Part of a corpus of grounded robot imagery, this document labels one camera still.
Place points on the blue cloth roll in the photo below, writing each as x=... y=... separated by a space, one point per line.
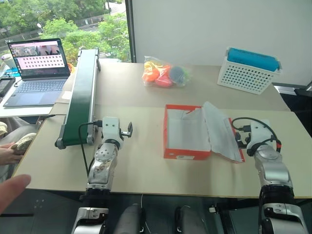
x=252 y=61

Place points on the green conveyor belt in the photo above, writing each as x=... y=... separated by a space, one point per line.
x=81 y=97

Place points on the pale paper cup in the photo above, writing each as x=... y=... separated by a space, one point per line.
x=7 y=62

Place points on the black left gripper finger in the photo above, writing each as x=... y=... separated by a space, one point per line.
x=130 y=129

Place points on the black tablet device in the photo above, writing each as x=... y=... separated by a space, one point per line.
x=5 y=85

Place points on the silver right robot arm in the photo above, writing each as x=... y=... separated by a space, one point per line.
x=273 y=170

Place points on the orange shoe box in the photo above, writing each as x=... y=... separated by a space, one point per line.
x=186 y=152

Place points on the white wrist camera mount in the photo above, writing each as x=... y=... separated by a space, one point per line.
x=111 y=128
x=259 y=132

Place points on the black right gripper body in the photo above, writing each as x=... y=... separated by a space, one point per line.
x=245 y=141

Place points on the person's blurred fingertip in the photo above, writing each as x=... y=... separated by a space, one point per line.
x=12 y=192

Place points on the person's bare hand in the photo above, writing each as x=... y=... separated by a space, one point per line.
x=9 y=156

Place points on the black window frame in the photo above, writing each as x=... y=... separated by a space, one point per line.
x=130 y=30

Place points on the clear bag of colourful toys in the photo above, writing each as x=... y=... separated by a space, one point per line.
x=163 y=73

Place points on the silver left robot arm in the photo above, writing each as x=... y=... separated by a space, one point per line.
x=103 y=161

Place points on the black furniture piece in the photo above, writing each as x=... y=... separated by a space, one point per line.
x=297 y=102

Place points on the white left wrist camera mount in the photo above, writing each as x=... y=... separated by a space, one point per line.
x=111 y=128

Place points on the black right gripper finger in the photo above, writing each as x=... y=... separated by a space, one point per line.
x=237 y=139

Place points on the white perforated plastic basket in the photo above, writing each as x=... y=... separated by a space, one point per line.
x=245 y=78

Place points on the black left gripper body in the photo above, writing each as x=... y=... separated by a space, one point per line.
x=124 y=133

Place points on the white wrapping paper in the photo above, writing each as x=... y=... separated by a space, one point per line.
x=219 y=131

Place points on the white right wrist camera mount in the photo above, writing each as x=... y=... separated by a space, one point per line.
x=259 y=132

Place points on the white side table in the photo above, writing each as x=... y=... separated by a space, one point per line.
x=26 y=111

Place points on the person's grey trouser leg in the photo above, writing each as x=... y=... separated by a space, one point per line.
x=17 y=132

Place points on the grey laptop computer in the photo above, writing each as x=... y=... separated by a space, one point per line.
x=39 y=73

